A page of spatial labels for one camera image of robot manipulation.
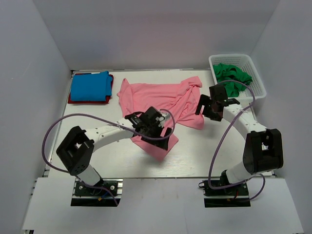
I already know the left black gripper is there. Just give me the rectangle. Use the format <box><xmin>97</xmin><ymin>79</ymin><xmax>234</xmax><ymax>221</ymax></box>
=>
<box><xmin>141</xmin><ymin>122</ymin><xmax>172</xmax><ymax>150</ymax></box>

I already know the pink t shirt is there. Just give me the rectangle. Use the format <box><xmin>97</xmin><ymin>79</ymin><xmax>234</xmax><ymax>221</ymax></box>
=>
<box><xmin>117</xmin><ymin>76</ymin><xmax>204</xmax><ymax>161</ymax></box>

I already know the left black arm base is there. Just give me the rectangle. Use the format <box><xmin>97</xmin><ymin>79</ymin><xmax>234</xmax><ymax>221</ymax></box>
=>
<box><xmin>71</xmin><ymin>179</ymin><xmax>123</xmax><ymax>207</ymax></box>

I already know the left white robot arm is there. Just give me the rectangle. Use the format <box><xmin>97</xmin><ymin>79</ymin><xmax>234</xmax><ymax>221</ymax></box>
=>
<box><xmin>56</xmin><ymin>107</ymin><xmax>174</xmax><ymax>195</ymax></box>

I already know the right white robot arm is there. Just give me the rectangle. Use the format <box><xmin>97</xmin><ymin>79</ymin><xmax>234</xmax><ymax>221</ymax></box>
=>
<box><xmin>195</xmin><ymin>85</ymin><xmax>284</xmax><ymax>195</ymax></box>

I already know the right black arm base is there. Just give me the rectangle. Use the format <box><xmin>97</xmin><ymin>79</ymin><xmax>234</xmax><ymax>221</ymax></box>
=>
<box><xmin>198</xmin><ymin>180</ymin><xmax>251</xmax><ymax>208</ymax></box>

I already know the green t shirt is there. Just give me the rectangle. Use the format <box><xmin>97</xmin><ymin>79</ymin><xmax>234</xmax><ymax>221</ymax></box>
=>
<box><xmin>213</xmin><ymin>63</ymin><xmax>253</xmax><ymax>98</ymax></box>

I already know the white plastic basket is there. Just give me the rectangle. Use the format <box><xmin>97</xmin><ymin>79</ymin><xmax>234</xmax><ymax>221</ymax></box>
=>
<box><xmin>209</xmin><ymin>54</ymin><xmax>267</xmax><ymax>99</ymax></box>

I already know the folded blue t shirt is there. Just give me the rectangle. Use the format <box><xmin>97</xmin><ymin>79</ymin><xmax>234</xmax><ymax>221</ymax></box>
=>
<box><xmin>70</xmin><ymin>71</ymin><xmax>112</xmax><ymax>101</ymax></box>

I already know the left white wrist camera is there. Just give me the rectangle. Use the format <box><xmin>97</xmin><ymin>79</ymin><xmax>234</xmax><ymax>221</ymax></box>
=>
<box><xmin>156</xmin><ymin>111</ymin><xmax>171</xmax><ymax>128</ymax></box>

